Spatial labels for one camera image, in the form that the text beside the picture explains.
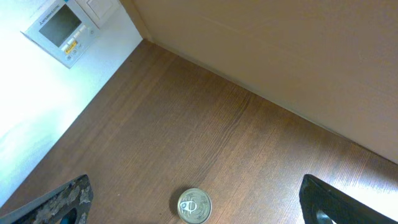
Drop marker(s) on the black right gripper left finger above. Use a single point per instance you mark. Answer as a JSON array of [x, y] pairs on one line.
[[69, 203]]

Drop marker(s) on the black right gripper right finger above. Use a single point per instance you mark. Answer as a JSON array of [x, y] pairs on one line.
[[322, 203]]

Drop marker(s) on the silver tin can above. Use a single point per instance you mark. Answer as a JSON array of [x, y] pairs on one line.
[[194, 206]]

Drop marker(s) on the grey wall control panel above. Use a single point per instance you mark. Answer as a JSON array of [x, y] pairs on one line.
[[62, 29]]

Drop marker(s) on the white wall switch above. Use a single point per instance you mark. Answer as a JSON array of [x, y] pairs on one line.
[[99, 11]]

